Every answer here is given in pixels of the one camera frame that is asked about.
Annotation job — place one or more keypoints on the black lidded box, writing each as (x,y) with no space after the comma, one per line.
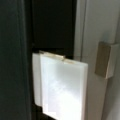
(26,27)

